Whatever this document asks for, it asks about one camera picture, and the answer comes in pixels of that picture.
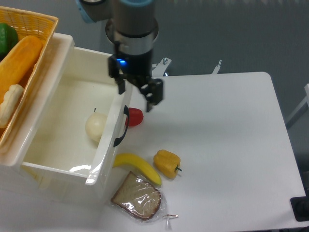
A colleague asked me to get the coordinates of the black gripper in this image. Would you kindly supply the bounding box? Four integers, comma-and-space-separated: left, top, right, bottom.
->
108, 42, 164, 112

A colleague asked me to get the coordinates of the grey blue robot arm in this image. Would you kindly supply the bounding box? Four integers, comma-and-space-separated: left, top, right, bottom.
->
76, 0, 163, 112

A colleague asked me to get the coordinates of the white plastic upper drawer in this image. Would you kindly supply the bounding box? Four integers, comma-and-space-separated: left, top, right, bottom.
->
22, 47, 132, 186

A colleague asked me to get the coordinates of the white drawer cabinet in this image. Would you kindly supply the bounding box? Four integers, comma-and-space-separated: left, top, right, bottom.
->
0, 33, 129, 204

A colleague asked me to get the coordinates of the red bell pepper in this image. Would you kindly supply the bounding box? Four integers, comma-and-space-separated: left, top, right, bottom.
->
125, 107, 144, 127

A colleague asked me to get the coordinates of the yellow banana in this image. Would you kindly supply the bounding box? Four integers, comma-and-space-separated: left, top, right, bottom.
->
112, 153, 162, 186

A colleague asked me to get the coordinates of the yellow bell pepper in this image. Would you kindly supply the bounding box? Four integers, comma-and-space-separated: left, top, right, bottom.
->
153, 150, 182, 179

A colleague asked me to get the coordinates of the wrapped bread slice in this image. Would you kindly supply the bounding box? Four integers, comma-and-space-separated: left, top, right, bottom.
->
110, 171, 179, 229

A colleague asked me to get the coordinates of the orange bread loaf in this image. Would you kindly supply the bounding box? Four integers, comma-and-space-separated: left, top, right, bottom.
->
0, 35, 42, 102

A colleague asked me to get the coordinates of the yellow wicker basket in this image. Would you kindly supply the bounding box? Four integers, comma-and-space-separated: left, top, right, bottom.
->
0, 6, 58, 145

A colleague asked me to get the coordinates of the green bell pepper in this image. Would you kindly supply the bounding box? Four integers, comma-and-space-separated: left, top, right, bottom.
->
0, 23, 18, 60

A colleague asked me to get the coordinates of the black object at edge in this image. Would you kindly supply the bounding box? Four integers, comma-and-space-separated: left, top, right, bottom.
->
290, 196, 309, 222

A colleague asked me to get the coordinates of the black drawer handle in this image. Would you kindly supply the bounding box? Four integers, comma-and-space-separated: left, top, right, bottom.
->
113, 105, 130, 147

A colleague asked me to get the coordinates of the white table frame bracket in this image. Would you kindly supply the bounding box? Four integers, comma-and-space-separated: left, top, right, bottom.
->
152, 57, 172, 77

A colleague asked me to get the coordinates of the white frame at right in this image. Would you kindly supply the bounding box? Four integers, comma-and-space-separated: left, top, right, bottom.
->
285, 84, 309, 130

